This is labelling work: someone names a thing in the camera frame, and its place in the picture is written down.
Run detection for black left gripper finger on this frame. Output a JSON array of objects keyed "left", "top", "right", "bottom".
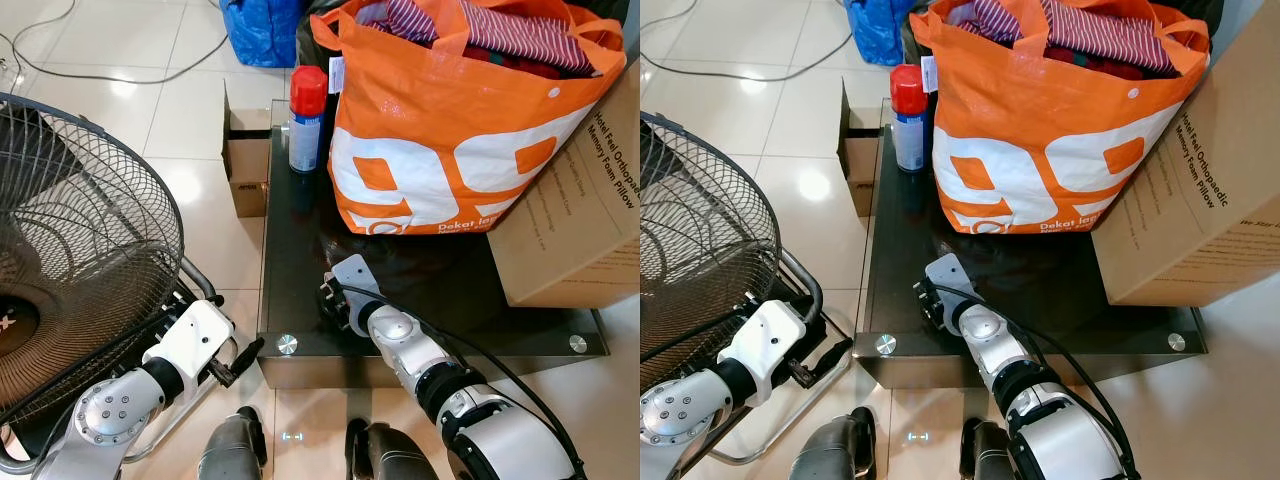
[
  {"left": 808, "top": 336, "right": 855, "bottom": 384},
  {"left": 231, "top": 337, "right": 267, "bottom": 382}
]

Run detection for dark left robot leg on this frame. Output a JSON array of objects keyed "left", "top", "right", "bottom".
[
  {"left": 196, "top": 406, "right": 269, "bottom": 480},
  {"left": 789, "top": 406, "right": 879, "bottom": 480}
]

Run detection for dark robot leg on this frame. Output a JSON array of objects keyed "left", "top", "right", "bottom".
[
  {"left": 789, "top": 406, "right": 879, "bottom": 480},
  {"left": 959, "top": 419, "right": 1013, "bottom": 480},
  {"left": 196, "top": 406, "right": 269, "bottom": 480},
  {"left": 344, "top": 419, "right": 442, "bottom": 480}
]

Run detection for chrome fan base tube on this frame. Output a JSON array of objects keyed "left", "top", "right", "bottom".
[
  {"left": 0, "top": 257, "right": 263, "bottom": 475},
  {"left": 712, "top": 249, "right": 853, "bottom": 467}
]

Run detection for black glass low table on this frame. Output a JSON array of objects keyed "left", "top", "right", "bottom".
[
  {"left": 256, "top": 99, "right": 610, "bottom": 364},
  {"left": 852, "top": 99, "right": 1209, "bottom": 367}
]

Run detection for small brown cardboard box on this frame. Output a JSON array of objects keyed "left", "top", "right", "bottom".
[
  {"left": 837, "top": 79, "right": 887, "bottom": 219},
  {"left": 221, "top": 84, "right": 277, "bottom": 220}
]

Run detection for dark right robot leg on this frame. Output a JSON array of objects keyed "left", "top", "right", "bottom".
[
  {"left": 344, "top": 419, "right": 442, "bottom": 480},
  {"left": 959, "top": 419, "right": 1013, "bottom": 480}
]

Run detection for red-capped spray can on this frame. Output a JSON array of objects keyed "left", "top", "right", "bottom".
[
  {"left": 889, "top": 63, "right": 930, "bottom": 174},
  {"left": 287, "top": 65, "right": 330, "bottom": 176}
]

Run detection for orange and white shopping bag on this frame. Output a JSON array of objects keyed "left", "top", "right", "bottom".
[
  {"left": 907, "top": 0, "right": 1212, "bottom": 237},
  {"left": 309, "top": 0, "right": 629, "bottom": 239}
]

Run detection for black bag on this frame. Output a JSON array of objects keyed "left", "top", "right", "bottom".
[
  {"left": 899, "top": 12, "right": 932, "bottom": 67},
  {"left": 296, "top": 0, "right": 347, "bottom": 72}
]

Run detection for large printed cardboard box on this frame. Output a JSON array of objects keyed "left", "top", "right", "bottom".
[
  {"left": 486, "top": 58, "right": 641, "bottom": 310},
  {"left": 1089, "top": 14, "right": 1280, "bottom": 308}
]

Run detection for blue woven bag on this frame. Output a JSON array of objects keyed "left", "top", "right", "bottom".
[
  {"left": 844, "top": 0, "right": 917, "bottom": 68},
  {"left": 219, "top": 0, "right": 312, "bottom": 70}
]

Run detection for red striped clothes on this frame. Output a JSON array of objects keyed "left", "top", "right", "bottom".
[
  {"left": 944, "top": 0, "right": 1183, "bottom": 82},
  {"left": 354, "top": 0, "right": 603, "bottom": 82}
]

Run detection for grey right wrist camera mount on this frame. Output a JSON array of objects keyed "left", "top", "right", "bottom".
[
  {"left": 329, "top": 254, "right": 387, "bottom": 338},
  {"left": 924, "top": 253, "right": 978, "bottom": 334}
]

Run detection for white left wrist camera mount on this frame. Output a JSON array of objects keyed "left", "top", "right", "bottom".
[
  {"left": 717, "top": 299, "right": 810, "bottom": 387},
  {"left": 142, "top": 299, "right": 237, "bottom": 387}
]

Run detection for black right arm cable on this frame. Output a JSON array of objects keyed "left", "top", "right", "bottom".
[
  {"left": 338, "top": 284, "right": 585, "bottom": 473},
  {"left": 932, "top": 284, "right": 1140, "bottom": 475}
]

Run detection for black wire-guard electric fan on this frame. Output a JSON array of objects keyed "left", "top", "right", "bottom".
[
  {"left": 0, "top": 92, "right": 187, "bottom": 443},
  {"left": 640, "top": 112, "right": 782, "bottom": 393}
]

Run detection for grey floor cable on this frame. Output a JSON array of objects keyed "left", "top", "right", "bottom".
[
  {"left": 640, "top": 0, "right": 853, "bottom": 83},
  {"left": 0, "top": 0, "right": 228, "bottom": 86}
]

